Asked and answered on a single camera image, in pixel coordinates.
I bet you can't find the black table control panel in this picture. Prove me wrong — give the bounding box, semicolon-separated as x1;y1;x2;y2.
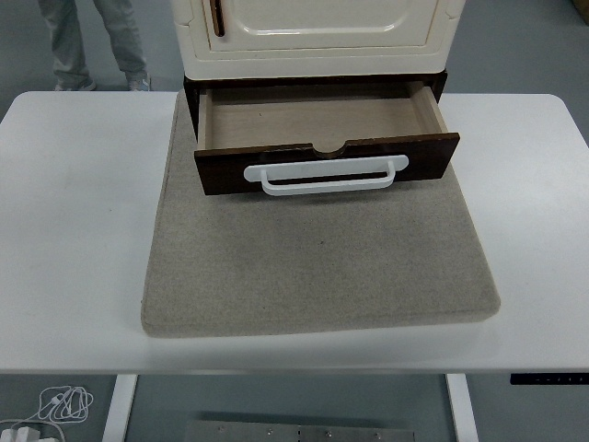
509;373;589;387

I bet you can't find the person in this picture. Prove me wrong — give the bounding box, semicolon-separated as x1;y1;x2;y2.
36;0;153;92

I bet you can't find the white cable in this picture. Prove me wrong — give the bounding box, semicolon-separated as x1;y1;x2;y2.
0;384;96;442

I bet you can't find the white drawer handle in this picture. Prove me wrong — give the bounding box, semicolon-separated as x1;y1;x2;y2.
242;154;410;198

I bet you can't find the brown cabinet door handle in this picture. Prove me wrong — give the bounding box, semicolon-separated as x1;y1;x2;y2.
209;0;227;38

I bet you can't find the white charger adapter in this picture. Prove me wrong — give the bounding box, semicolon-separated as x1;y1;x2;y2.
0;425;41;442

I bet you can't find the cream plastic cabinet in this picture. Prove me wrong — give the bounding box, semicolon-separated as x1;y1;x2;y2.
172;0;462;79

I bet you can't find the beige fabric mat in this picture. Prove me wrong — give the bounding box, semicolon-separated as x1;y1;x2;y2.
140;91;502;340

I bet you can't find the white table leg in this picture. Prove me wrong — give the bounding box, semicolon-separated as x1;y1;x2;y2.
101;373;138;442
445;373;479;442

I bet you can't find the dark wooden drawer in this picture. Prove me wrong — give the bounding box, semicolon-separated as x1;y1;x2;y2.
192;81;462;197

